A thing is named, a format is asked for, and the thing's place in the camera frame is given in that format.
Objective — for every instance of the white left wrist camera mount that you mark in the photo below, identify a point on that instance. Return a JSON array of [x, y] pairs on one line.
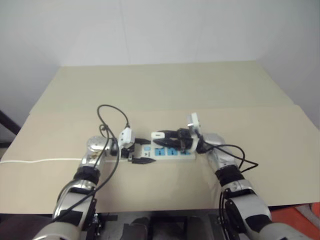
[[125, 137]]

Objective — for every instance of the orange object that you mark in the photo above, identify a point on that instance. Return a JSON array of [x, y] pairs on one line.
[[292, 217]]

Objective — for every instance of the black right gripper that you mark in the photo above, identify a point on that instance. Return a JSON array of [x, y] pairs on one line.
[[184, 138]]

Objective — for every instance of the white charger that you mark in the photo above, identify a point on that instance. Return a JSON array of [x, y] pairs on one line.
[[157, 135]]

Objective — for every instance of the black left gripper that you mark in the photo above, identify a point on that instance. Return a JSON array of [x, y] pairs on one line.
[[125, 151]]

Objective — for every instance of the white power strip blue sockets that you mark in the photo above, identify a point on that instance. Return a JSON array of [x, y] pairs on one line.
[[170, 153]]

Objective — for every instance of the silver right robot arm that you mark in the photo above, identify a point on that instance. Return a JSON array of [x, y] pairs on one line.
[[247, 200]]

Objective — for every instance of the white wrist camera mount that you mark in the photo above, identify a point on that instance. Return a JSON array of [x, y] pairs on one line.
[[194, 123], [125, 137]]

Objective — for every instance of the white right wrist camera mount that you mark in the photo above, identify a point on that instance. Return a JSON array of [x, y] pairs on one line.
[[194, 123]]

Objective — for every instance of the black metal bar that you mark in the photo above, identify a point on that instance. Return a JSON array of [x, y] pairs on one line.
[[8, 123]]

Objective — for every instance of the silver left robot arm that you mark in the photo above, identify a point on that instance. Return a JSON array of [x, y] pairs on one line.
[[75, 197]]

